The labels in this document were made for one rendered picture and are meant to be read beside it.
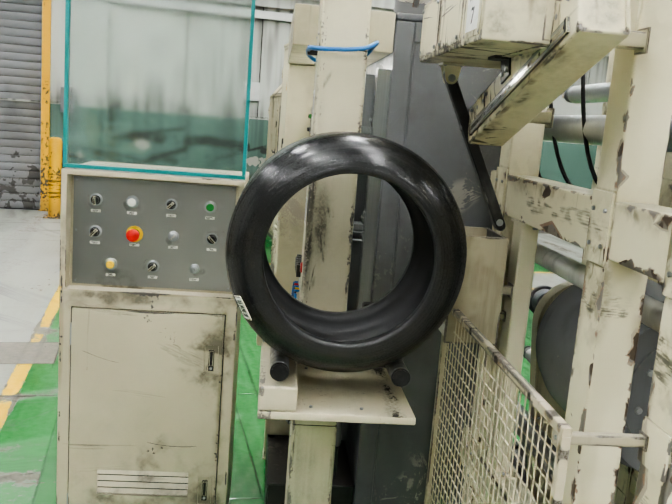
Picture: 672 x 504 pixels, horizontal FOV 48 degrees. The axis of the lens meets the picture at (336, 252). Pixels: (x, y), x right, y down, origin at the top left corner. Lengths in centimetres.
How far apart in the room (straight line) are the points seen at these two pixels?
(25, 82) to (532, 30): 961
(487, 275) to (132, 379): 116
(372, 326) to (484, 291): 32
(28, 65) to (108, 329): 847
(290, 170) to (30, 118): 922
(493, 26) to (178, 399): 158
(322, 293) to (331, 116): 48
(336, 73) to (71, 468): 151
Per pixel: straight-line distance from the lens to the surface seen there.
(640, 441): 144
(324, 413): 180
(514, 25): 149
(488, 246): 207
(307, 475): 227
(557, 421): 138
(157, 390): 253
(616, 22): 145
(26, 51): 1080
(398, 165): 169
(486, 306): 210
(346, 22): 205
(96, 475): 268
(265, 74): 1080
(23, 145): 1082
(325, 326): 200
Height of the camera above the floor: 147
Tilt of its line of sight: 10 degrees down
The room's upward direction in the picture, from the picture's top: 4 degrees clockwise
